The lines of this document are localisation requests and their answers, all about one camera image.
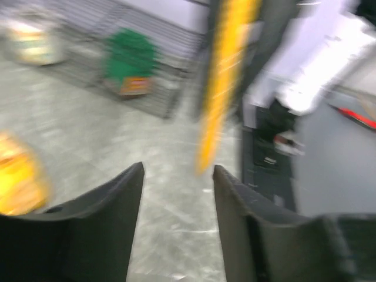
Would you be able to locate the black wire basket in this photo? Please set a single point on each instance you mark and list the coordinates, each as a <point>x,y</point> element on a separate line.
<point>86,27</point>

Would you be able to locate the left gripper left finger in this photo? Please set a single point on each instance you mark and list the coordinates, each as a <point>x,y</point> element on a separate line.
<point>88,238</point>

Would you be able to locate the yellow Lays chips bag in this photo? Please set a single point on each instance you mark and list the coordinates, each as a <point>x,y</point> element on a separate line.
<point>24,186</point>

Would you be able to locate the white cup in basket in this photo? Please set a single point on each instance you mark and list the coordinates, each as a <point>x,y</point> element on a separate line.
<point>34,37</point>

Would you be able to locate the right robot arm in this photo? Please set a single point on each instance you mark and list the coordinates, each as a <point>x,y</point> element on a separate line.
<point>308,139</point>

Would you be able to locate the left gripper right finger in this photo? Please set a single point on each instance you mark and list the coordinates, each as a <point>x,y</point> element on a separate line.
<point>264,242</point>

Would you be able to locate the yellow utility knife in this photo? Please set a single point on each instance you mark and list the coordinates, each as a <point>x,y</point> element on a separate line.
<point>229,43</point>

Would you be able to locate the green object in basket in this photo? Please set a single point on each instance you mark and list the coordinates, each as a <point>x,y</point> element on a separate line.
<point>129,66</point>

